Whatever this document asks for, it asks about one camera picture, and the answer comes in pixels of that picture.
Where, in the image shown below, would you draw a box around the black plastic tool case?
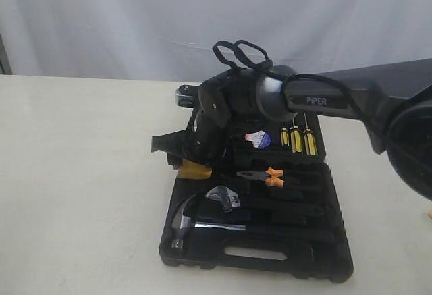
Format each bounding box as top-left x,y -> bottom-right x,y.
159,114 -> 354,283

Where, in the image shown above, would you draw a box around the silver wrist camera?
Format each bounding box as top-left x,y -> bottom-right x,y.
175,84 -> 199,109

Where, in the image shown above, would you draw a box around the black electrical tape roll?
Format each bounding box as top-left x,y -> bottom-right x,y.
244,130 -> 271,149

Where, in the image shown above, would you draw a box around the right yellow black screwdriver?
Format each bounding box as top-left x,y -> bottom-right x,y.
303,113 -> 318,156

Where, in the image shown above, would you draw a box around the left yellow black screwdriver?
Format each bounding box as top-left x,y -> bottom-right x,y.
280,122 -> 290,147

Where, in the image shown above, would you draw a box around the yellow black screwdriver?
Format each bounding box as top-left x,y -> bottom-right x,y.
280,122 -> 290,147
290,119 -> 302,153
303,113 -> 318,156

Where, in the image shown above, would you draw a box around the silver adjustable wrench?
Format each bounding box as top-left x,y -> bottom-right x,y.
205,185 -> 325,217

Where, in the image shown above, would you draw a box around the steel claw hammer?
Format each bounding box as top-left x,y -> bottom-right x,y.
171,195 -> 335,250

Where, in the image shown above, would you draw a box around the yellow tape measure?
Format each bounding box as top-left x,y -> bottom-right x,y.
177,159 -> 213,180

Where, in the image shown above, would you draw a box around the orange black handled pliers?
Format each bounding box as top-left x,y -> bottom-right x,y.
235,167 -> 325,191

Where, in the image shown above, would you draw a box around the middle yellow black screwdriver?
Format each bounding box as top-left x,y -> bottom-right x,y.
290,119 -> 302,153

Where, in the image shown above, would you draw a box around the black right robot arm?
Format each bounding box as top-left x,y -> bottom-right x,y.
151,59 -> 431,198

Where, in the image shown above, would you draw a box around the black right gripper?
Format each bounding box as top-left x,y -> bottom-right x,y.
151,112 -> 232,171

